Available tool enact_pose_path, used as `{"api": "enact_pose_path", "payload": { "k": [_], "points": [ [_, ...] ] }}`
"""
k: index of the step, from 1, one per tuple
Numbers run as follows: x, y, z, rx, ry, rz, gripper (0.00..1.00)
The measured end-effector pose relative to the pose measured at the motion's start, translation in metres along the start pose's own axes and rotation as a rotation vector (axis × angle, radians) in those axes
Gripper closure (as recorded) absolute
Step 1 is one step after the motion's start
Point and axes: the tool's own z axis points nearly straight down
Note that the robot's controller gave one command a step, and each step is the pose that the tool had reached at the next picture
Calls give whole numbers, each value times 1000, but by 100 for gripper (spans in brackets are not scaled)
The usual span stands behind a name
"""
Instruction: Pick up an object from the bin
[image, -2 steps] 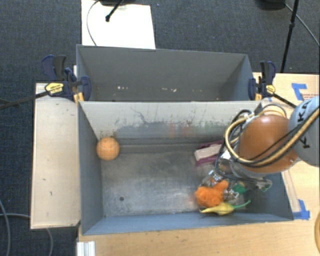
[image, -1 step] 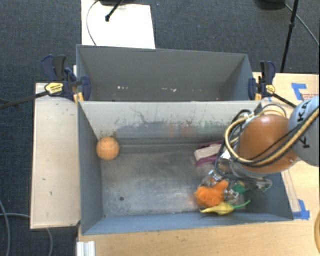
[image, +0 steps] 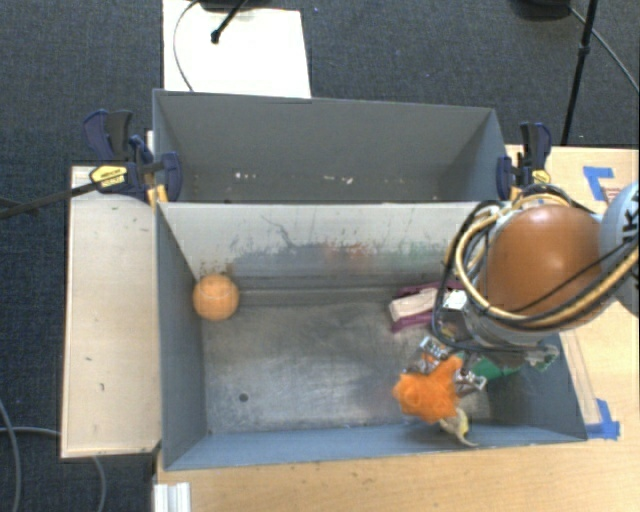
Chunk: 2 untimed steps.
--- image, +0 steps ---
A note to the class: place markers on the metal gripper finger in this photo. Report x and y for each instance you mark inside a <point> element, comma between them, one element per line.
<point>428,352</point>
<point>471,382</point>

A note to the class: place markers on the orange fluffy cloth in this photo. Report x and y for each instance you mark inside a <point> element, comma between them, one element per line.
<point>425,392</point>

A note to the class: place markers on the green flat block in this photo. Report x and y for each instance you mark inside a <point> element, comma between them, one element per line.
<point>495,369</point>

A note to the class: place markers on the pale yellow toy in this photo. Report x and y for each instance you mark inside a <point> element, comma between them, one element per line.
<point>460,425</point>

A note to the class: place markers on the purple and cream packet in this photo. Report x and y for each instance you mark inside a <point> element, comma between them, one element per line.
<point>410,307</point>

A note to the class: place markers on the grey metal bin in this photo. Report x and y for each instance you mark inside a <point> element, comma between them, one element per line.
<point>300,360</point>

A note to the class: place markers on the orange ball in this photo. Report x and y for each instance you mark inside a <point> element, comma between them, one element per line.
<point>216,297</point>

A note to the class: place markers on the pale wood board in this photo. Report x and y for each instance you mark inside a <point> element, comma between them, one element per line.
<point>110,325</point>

